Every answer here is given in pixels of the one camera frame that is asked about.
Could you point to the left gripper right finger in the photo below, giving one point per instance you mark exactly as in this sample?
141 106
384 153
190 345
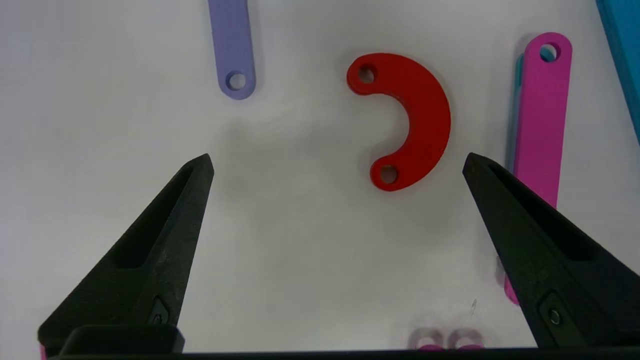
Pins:
555 255

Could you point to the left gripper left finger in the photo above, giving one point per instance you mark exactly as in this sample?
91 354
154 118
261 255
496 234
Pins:
160 250

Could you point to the small red arc piece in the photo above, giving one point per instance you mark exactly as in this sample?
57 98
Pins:
425 110

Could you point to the short blue bar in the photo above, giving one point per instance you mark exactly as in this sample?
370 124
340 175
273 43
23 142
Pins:
625 50

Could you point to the short purple bar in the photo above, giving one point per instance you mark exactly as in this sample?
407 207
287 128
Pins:
231 40

